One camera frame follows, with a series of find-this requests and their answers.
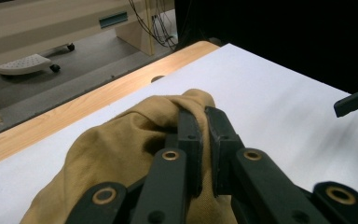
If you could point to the tan cloth garment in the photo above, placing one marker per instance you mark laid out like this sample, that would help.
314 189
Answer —
112 155

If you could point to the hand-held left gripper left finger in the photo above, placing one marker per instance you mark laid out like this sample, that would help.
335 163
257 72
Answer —
194 155

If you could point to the black curtain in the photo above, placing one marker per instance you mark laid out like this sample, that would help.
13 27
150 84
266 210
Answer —
276 28

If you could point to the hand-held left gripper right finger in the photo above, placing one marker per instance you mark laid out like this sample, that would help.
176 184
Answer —
222 149

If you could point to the white chair base with casters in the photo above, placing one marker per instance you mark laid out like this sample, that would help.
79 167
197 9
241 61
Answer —
24 63

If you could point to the white table cover board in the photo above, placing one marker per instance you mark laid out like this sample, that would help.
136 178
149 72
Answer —
276 93

